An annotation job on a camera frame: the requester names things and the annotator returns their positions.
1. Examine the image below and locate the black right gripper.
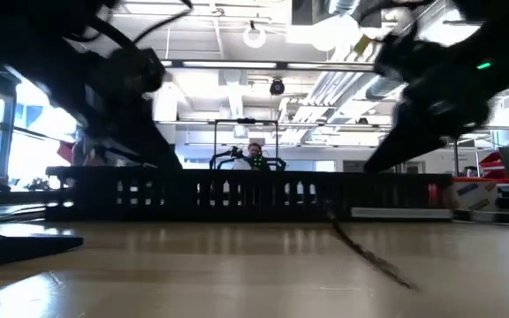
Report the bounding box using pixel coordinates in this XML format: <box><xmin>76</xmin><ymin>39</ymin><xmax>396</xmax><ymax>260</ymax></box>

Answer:
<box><xmin>361</xmin><ymin>73</ymin><xmax>490</xmax><ymax>175</ymax></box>

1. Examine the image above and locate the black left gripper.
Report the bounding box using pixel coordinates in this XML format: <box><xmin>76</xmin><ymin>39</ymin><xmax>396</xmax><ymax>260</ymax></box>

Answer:
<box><xmin>45</xmin><ymin>82</ymin><xmax>185</xmax><ymax>170</ymax></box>

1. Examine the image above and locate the black slotted cable duct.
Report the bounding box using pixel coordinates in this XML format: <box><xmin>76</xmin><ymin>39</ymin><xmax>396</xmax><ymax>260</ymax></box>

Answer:
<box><xmin>44</xmin><ymin>164</ymin><xmax>455</xmax><ymax>223</ymax></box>

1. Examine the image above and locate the cardboard box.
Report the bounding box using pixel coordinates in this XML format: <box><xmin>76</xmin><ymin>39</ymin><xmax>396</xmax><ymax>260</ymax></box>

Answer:
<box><xmin>452</xmin><ymin>181</ymin><xmax>498</xmax><ymax>211</ymax></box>

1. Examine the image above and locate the red metal rack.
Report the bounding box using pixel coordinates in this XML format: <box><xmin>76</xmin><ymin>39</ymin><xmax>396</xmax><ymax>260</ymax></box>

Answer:
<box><xmin>452</xmin><ymin>151</ymin><xmax>509</xmax><ymax>185</ymax></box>

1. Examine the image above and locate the person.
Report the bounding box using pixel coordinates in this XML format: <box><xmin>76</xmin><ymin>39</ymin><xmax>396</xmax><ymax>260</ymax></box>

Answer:
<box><xmin>232</xmin><ymin>141</ymin><xmax>273</xmax><ymax>171</ymax></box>

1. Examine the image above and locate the yellow tag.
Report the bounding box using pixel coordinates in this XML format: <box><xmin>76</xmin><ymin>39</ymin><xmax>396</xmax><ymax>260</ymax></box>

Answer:
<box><xmin>353</xmin><ymin>34</ymin><xmax>374</xmax><ymax>57</ymax></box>

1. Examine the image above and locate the black wedge-shaped plastic piece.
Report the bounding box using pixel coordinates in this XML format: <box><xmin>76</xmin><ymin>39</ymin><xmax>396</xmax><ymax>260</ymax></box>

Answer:
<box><xmin>0</xmin><ymin>229</ymin><xmax>85</xmax><ymax>271</ymax></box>

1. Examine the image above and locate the black camera stand pole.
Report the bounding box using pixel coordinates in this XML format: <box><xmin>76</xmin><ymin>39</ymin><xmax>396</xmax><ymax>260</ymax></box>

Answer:
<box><xmin>452</xmin><ymin>136</ymin><xmax>461</xmax><ymax>178</ymax></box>

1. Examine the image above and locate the silver ceiling ventilation duct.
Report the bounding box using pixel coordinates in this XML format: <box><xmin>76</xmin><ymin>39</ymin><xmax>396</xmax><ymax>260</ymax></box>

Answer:
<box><xmin>364</xmin><ymin>0</ymin><xmax>485</xmax><ymax>102</ymax></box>

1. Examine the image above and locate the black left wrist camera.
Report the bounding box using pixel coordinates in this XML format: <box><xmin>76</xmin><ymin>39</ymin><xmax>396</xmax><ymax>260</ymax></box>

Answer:
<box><xmin>103</xmin><ymin>46</ymin><xmax>167</xmax><ymax>96</ymax></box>

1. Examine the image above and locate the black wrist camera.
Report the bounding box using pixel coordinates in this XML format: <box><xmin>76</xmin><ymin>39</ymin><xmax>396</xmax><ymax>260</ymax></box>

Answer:
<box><xmin>372</xmin><ymin>24</ymin><xmax>441</xmax><ymax>85</ymax></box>
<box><xmin>103</xmin><ymin>46</ymin><xmax>167</xmax><ymax>96</ymax></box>

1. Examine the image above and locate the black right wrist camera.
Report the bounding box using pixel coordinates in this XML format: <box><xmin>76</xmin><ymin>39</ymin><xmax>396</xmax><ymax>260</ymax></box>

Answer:
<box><xmin>372</xmin><ymin>24</ymin><xmax>441</xmax><ymax>85</ymax></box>

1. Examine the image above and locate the black background station frame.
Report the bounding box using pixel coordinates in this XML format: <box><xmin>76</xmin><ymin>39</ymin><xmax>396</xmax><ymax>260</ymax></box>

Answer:
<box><xmin>213</xmin><ymin>117</ymin><xmax>279</xmax><ymax>171</ymax></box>

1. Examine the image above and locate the black flat duct cover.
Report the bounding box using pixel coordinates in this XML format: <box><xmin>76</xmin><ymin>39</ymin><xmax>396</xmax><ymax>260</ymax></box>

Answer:
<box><xmin>452</xmin><ymin>209</ymin><xmax>509</xmax><ymax>225</ymax></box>

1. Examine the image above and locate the black glossy camera cable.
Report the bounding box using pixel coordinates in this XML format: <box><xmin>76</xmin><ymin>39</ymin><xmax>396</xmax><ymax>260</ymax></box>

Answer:
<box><xmin>133</xmin><ymin>0</ymin><xmax>194</xmax><ymax>45</ymax></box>

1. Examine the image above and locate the white ceiling ring lamp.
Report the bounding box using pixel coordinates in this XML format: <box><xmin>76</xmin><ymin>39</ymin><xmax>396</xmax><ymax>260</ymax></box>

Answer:
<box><xmin>242</xmin><ymin>20</ymin><xmax>268</xmax><ymax>49</ymax></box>

